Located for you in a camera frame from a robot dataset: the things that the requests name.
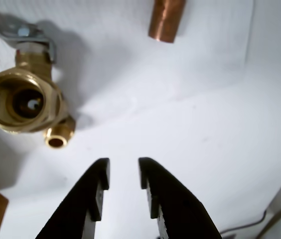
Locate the white plywood board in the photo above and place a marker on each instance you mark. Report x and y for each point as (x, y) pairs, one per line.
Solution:
(180, 99)

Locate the copper pipe piece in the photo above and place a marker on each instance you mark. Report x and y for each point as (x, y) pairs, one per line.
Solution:
(168, 20)

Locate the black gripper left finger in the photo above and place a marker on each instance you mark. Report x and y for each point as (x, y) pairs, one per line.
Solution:
(75, 206)

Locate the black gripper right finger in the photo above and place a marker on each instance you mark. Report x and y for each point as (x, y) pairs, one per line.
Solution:
(180, 211)

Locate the small brass hex nipple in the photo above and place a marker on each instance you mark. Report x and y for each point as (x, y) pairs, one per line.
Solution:
(65, 127)

